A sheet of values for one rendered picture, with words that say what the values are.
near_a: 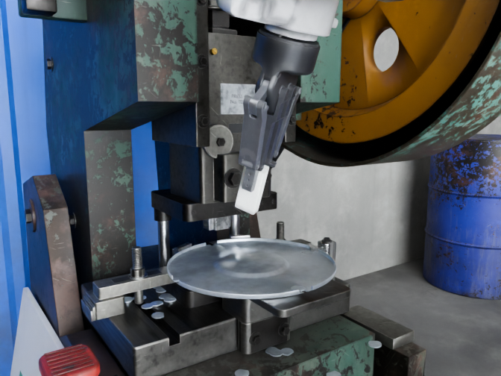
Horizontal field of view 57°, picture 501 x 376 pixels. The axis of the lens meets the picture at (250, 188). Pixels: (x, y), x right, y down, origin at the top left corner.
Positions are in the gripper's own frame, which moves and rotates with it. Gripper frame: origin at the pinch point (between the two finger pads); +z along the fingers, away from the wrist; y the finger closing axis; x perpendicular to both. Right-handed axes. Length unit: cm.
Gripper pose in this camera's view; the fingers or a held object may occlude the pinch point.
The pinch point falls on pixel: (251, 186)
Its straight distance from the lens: 62.2
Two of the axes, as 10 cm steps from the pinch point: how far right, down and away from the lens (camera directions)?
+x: -8.7, -3.8, 3.1
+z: -2.2, 8.7, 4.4
